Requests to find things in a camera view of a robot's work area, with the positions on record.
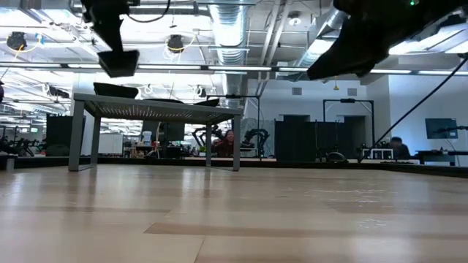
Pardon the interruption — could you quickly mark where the silver smooth air duct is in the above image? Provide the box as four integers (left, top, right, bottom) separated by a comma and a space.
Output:
294, 7, 348, 70

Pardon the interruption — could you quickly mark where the black room partition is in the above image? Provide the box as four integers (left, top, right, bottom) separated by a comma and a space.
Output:
273, 115, 367, 162

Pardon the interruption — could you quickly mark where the black storage cabinet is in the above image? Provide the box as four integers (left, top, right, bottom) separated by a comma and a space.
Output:
45, 115, 87, 157

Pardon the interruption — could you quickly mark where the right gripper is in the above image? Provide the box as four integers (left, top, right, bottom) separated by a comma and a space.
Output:
306, 0, 421, 80

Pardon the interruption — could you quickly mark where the black dome-shaped object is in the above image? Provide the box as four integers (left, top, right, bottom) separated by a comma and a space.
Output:
325, 150, 349, 164

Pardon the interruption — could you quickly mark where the white shelf unit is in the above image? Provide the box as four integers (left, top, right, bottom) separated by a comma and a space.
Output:
361, 147, 391, 161

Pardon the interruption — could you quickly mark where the black monitor on arm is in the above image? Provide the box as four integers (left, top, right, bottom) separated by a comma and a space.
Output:
424, 117, 459, 140

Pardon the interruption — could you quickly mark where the black background desk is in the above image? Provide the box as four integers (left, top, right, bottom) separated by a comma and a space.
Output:
415, 148, 468, 167

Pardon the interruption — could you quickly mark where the black background station frame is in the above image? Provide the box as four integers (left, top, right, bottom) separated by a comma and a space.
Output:
322, 98, 375, 123
205, 94, 262, 159

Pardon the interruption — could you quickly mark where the black background monitor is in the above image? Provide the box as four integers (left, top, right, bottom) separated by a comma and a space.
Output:
159, 121, 186, 142

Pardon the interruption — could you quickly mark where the black aluminium rig frame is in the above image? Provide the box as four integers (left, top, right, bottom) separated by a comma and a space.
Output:
0, 156, 468, 179

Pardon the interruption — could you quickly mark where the white low cabinet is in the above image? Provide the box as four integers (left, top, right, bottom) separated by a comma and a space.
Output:
97, 133, 124, 155

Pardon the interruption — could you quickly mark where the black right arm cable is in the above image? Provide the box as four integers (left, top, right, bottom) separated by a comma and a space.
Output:
358, 55, 468, 164

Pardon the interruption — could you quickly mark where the black left wrist camera cable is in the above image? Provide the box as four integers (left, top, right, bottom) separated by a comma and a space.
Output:
127, 0, 172, 23

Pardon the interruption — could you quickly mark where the grey perforated metal stand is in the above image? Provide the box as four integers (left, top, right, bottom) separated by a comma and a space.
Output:
67, 92, 244, 172

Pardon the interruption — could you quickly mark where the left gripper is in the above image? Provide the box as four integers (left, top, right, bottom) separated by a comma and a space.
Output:
80, 0, 142, 53

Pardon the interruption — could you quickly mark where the silver ribbed ventilation duct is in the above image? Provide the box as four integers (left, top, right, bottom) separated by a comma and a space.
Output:
208, 2, 250, 109

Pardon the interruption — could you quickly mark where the black teardrop mini plate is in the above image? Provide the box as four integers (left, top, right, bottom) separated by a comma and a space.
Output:
195, 98, 221, 108

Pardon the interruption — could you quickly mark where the person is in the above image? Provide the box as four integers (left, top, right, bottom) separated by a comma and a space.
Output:
213, 129, 235, 159
388, 136, 413, 161

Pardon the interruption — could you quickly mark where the black deep square mini plate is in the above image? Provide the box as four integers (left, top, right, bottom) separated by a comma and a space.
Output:
92, 82, 140, 99

